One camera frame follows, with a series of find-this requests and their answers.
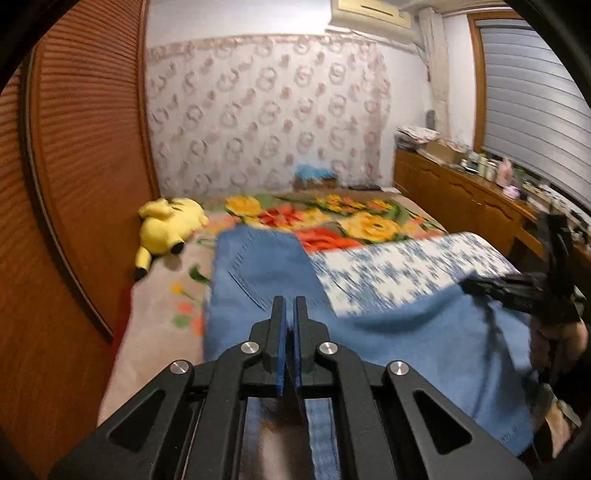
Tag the person's right forearm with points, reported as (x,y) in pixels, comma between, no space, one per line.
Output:
(561,422)

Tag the stack of folded cloths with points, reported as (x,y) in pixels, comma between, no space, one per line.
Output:
(415,134)

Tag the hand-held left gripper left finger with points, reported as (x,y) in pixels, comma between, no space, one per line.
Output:
(280,350)

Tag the wooden sideboard cabinet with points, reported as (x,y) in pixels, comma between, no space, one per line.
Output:
(443,184)

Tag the beige tied curtain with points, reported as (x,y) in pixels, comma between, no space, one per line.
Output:
(436,69)

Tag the beige wall air conditioner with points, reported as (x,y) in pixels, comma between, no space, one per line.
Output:
(369,14)

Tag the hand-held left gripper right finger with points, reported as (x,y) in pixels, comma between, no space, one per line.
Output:
(298,350)

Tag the floral bed with blanket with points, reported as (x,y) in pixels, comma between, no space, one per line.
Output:
(360,226)

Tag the person's right hand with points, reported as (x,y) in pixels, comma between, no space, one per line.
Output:
(565,341)

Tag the black flat device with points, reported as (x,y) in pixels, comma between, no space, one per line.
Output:
(365,187)

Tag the white blue floral quilt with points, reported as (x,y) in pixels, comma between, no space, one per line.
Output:
(392,267)

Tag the row of toiletry bottles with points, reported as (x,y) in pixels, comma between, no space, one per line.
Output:
(480,167)

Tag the grey window blind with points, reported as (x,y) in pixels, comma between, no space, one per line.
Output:
(531,101)

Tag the pink bottle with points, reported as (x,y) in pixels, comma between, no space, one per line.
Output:
(504,170)

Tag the small grey fan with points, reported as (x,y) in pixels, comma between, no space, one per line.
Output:
(430,119)

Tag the circle patterned sheer curtain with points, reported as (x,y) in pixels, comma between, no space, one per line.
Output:
(258,115)

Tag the small pink box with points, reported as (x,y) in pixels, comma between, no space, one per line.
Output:
(511,192)

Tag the wooden slatted wardrobe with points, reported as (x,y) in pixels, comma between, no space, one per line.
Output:
(83,161)

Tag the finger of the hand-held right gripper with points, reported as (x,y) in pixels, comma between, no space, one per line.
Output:
(503,290)

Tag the blue denim pants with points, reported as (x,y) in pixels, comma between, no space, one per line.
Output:
(392,332)

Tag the yellow plush toy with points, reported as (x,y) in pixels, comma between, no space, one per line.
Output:
(161,228)

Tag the open cardboard box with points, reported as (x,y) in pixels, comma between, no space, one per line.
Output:
(441,150)

